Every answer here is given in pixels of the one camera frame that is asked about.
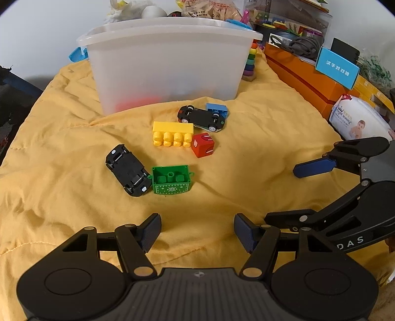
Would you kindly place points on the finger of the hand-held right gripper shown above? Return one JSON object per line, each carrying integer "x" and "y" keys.
{"x": 311, "y": 168}
{"x": 287, "y": 219}

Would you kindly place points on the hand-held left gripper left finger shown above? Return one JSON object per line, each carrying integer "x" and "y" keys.
{"x": 151, "y": 231}

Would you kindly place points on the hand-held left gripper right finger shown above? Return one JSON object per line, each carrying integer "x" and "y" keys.
{"x": 243, "y": 231}

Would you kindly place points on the green wagon block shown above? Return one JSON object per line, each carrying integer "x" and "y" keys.
{"x": 171, "y": 180}

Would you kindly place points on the black toy car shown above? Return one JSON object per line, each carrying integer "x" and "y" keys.
{"x": 126, "y": 169}

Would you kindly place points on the red printed cube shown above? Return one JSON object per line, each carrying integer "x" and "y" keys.
{"x": 203, "y": 145}

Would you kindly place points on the yellow large studded block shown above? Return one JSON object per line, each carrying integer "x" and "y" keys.
{"x": 172, "y": 129}

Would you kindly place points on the blue small building block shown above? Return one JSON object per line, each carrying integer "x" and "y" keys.
{"x": 217, "y": 109}

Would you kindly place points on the white plastic storage bin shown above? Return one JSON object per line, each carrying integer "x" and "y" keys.
{"x": 169, "y": 68}

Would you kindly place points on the white diaper pack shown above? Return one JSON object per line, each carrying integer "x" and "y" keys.
{"x": 358, "y": 117}

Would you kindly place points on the yellow quilted blanket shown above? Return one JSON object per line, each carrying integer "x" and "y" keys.
{"x": 77, "y": 216}

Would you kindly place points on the yellow flat boxes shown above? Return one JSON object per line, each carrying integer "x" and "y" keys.
{"x": 376, "y": 92}

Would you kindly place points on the orange box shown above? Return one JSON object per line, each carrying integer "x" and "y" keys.
{"x": 296, "y": 77}

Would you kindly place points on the clear bag of green bits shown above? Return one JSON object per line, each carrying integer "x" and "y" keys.
{"x": 375, "y": 69}

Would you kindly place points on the light blue card box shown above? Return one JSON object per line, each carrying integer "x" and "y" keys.
{"x": 338, "y": 68}

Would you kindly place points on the black box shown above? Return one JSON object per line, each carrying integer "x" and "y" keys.
{"x": 344, "y": 48}

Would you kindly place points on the shelf with toys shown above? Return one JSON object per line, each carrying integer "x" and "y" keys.
{"x": 293, "y": 18}

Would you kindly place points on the pink toy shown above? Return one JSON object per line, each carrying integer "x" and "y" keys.
{"x": 246, "y": 17}

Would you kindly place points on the clear bag of wooden pieces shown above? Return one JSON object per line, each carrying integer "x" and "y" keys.
{"x": 209, "y": 9}

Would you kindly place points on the white plastic bag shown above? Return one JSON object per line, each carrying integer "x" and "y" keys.
{"x": 123, "y": 10}

